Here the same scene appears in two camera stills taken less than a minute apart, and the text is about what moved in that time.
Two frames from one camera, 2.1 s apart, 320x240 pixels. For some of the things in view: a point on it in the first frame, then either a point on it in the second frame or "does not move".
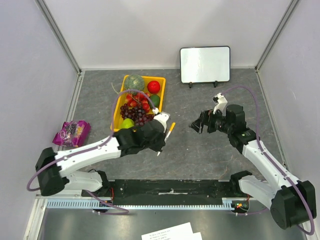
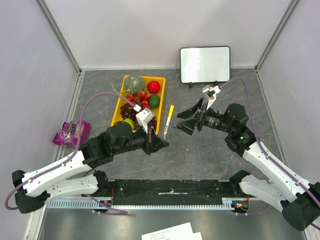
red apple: (153, 86) does not move
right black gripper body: (206, 121) does not move
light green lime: (127, 123) does not move
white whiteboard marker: (172, 125) to (170, 113)
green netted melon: (134, 82) does not move
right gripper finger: (195, 128) to (187, 125)
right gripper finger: (199, 122) to (188, 112)
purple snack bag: (73, 133) does not move
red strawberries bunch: (137, 99) does not move
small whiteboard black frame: (205, 64) does not move
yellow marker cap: (172, 126) to (171, 110)
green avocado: (156, 100) does not move
